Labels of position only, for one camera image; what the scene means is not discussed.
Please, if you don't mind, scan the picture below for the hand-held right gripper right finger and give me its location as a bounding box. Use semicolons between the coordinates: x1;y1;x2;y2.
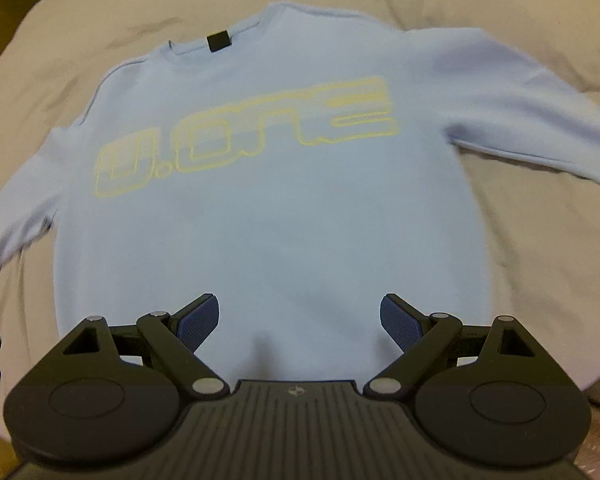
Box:
362;293;537;400

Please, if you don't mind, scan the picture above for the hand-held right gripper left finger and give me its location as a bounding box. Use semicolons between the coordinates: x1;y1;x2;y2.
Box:
61;293;230;400

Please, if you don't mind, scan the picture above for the light blue sweatshirt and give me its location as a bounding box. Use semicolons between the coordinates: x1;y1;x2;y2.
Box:
0;1;600;391

